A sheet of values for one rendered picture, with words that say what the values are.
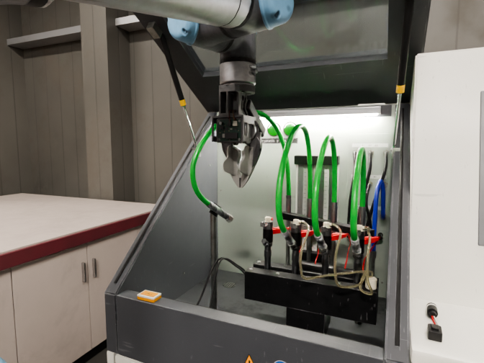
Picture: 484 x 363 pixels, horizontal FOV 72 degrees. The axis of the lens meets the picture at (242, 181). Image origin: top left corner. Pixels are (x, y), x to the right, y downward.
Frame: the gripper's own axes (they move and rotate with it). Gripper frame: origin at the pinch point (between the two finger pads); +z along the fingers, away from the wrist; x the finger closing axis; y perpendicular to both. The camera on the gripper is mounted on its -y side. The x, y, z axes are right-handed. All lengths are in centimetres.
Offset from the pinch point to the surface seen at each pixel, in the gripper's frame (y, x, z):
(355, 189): -5.8, 23.3, 1.1
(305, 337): 5.5, 16.0, 29.4
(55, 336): -46, -130, 93
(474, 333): -3, 45, 26
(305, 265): -22.0, 9.5, 25.0
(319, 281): -15.3, 14.6, 26.3
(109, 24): -162, -200, -113
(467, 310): -13, 46, 26
